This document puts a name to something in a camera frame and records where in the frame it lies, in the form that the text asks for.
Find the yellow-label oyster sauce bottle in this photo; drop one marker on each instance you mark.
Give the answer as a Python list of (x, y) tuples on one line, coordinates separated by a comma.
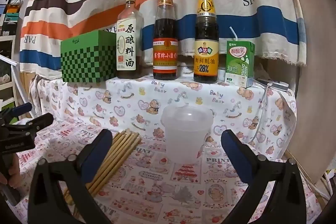
[(206, 61)]

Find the person's left hand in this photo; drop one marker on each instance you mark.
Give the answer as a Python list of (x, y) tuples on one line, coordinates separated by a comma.
[(14, 169)]

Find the white drinking straw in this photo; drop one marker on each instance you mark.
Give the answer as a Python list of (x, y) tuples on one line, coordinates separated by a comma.
[(233, 33)]

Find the bundle of wooden chopsticks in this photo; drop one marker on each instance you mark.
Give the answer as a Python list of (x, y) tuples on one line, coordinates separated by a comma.
[(123, 148)]

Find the stack of storage boxes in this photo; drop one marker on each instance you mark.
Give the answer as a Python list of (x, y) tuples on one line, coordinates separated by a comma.
[(13, 3)]

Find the white metal rack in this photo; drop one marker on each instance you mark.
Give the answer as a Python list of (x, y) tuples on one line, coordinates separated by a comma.
[(10, 60)]

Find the green checkered box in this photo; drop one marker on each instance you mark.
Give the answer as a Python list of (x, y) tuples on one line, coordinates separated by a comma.
[(86, 64)]

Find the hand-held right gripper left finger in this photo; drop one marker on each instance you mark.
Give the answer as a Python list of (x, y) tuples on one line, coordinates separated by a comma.
[(98, 150)]

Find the white power strip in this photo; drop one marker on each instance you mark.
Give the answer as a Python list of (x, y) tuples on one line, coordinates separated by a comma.
[(275, 84)]

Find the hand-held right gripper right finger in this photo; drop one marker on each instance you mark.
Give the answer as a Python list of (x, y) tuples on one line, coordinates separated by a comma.
[(236, 153)]

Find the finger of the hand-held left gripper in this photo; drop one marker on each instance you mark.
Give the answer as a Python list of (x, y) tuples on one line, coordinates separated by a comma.
[(39, 121), (21, 109)]

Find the green milk drink carton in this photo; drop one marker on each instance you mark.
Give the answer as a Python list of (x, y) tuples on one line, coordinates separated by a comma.
[(237, 66)]

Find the red-capped sesame oil bottle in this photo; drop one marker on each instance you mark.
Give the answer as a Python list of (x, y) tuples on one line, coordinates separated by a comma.
[(165, 56)]

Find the bear-printed tablecloth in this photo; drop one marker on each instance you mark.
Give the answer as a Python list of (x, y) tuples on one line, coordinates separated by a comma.
[(157, 187)]

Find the translucent plastic cup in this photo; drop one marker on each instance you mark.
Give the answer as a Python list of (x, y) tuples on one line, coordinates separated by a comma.
[(186, 140)]

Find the beige wooden board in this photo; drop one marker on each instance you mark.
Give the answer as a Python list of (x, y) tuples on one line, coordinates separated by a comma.
[(315, 56)]

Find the clear cooking wine bottle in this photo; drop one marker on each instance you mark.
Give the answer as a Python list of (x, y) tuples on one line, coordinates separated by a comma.
[(126, 56)]

